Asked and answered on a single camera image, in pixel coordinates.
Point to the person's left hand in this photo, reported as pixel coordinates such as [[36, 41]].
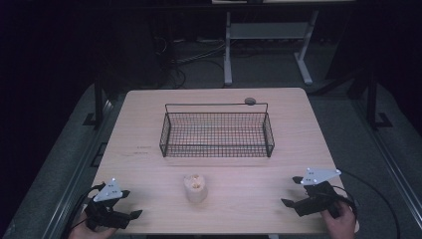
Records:
[[89, 232]]

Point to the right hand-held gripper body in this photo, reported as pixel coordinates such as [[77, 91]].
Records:
[[315, 200]]

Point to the white metal desk frame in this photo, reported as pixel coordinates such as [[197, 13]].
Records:
[[268, 31]]

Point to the black metal stand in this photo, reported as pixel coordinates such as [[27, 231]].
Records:
[[372, 99], [98, 99]]

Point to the small grey round cap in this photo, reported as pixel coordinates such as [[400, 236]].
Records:
[[250, 101]]

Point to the aluminium rail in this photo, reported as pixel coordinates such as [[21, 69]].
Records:
[[79, 169], [391, 162]]

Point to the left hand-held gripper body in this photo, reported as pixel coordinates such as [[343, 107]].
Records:
[[107, 212]]

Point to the person's right hand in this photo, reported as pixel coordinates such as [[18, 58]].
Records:
[[340, 227]]

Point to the beige cylindrical bread roll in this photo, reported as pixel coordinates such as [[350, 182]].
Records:
[[195, 191]]

